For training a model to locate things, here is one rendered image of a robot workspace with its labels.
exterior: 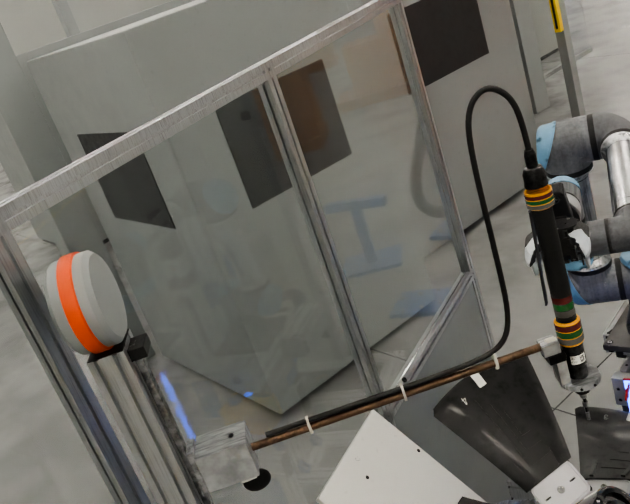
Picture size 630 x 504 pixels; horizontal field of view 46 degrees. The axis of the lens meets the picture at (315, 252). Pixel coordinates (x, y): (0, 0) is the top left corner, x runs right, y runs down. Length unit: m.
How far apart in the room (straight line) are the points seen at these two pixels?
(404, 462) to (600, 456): 0.39
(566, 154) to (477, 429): 0.78
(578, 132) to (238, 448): 1.14
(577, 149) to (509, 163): 4.10
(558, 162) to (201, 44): 2.20
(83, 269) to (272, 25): 2.94
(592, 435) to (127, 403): 0.96
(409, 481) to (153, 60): 2.54
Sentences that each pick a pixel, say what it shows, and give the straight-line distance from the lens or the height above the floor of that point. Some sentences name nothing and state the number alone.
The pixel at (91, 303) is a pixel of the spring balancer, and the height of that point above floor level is 1.90.
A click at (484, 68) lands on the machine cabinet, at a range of 5.80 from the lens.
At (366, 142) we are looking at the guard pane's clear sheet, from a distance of 2.25.
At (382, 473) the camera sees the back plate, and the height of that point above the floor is 1.30.
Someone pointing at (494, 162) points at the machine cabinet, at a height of 0.39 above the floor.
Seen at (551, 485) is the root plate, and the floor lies 1.26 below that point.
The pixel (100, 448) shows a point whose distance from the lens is 1.38.
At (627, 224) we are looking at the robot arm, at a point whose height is 1.56.
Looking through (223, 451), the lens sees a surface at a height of 1.57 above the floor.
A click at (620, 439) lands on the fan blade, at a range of 1.67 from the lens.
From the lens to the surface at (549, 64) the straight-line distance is 9.03.
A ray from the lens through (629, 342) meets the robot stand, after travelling 2.21.
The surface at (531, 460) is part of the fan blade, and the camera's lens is 1.47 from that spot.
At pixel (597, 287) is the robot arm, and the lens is 2.13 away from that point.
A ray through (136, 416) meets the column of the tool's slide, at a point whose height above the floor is 1.69.
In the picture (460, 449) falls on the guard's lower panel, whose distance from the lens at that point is 2.74.
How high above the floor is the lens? 2.25
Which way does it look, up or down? 21 degrees down
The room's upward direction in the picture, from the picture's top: 19 degrees counter-clockwise
